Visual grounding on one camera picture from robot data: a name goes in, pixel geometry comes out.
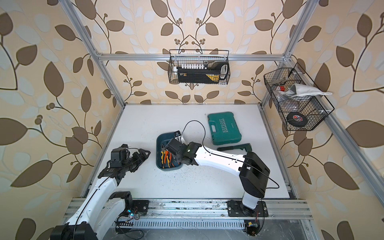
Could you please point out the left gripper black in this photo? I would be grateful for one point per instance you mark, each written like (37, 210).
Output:
(139, 159)

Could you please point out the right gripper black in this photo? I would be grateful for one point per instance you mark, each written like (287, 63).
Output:
(176, 158)

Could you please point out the orange handled pliers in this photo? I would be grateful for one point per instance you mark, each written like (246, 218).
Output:
(168, 156)

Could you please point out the yellow black combination pliers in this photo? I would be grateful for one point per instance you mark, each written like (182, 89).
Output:
(163, 159)

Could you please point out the teal plastic storage box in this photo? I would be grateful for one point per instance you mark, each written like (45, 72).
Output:
(162, 141)

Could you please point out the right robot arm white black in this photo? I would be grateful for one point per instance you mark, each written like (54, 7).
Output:
(252, 171)

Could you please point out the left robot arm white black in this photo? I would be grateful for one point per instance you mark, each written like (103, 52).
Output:
(104, 204)

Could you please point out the black yellow tool box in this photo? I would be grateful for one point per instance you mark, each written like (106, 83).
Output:
(218, 73)

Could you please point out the green tool case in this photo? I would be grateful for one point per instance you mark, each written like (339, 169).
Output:
(224, 129)

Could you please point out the black red wheel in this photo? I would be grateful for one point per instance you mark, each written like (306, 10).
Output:
(297, 120)

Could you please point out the grey cloth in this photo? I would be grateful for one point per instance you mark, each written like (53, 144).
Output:
(299, 90)

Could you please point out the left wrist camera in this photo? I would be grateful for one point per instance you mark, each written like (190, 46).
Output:
(119, 156)

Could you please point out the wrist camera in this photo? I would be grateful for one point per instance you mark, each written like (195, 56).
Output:
(119, 156)
(178, 136)

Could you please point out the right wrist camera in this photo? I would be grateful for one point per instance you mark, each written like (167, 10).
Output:
(178, 136)

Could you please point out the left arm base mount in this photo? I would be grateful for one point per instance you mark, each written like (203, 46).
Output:
(136, 207)

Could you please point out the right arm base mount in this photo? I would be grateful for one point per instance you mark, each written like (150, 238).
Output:
(237, 209)

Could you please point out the back wire basket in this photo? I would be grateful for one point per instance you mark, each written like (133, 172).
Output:
(194, 58)

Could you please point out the wire basket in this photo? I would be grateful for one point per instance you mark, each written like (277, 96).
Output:
(315, 108)
(194, 58)

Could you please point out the right wire basket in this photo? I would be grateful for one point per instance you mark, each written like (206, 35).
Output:
(315, 108)

